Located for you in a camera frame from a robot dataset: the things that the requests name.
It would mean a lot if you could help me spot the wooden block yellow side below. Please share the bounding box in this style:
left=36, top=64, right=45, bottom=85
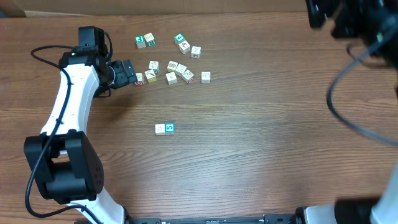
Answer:
left=144, top=69, right=157, bottom=83

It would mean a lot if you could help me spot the wooden block teal side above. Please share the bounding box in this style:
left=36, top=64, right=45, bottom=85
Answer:
left=149, top=60, right=159, bottom=73

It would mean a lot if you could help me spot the wooden block red drawing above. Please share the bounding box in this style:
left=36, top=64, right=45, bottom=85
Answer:
left=178, top=40, right=191, bottom=54

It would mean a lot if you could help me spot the wooden block red edge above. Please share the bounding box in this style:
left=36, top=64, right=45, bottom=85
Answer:
left=182, top=70, right=194, bottom=83

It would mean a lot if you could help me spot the wooden letter A block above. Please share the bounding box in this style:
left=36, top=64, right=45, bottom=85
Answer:
left=155, top=124, right=165, bottom=136

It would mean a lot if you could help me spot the blue number five block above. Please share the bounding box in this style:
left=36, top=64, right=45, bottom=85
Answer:
left=165, top=123, right=175, bottom=134

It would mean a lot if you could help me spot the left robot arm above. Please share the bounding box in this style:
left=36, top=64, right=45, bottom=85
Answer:
left=24, top=26, right=137, bottom=223

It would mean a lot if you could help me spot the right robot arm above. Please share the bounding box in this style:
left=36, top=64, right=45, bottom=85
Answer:
left=292, top=0, right=397, bottom=224

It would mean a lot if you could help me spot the green top wooden block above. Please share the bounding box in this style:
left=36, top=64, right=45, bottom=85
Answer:
left=135, top=35, right=146, bottom=49

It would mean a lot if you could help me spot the wooden block red front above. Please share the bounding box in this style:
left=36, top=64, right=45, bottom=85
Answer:
left=134, top=73, right=144, bottom=85

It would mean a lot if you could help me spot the wooden block green side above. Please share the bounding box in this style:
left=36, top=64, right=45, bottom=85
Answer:
left=144, top=32, right=156, bottom=47

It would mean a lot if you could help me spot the wooden block brown drawing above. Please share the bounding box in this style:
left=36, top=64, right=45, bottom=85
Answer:
left=167, top=61, right=178, bottom=73

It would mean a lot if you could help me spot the wooden block bulb drawing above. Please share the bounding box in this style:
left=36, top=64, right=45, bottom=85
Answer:
left=165, top=72, right=177, bottom=85

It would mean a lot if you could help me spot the green number four block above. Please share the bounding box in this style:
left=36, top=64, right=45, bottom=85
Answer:
left=174, top=33, right=186, bottom=45

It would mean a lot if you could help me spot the plain wooden block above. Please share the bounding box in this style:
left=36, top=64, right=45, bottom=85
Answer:
left=175, top=64, right=187, bottom=77

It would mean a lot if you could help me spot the cardboard sheet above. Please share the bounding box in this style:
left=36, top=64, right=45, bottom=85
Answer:
left=1, top=0, right=307, bottom=17

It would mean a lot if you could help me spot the wooden block red side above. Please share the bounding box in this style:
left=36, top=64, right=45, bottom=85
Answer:
left=191, top=46, right=201, bottom=58

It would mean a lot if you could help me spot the wooden block rightmost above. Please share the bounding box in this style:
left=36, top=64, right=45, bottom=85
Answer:
left=201, top=72, right=211, bottom=83

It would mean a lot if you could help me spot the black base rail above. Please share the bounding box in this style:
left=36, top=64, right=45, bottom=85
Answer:
left=126, top=214, right=303, bottom=224

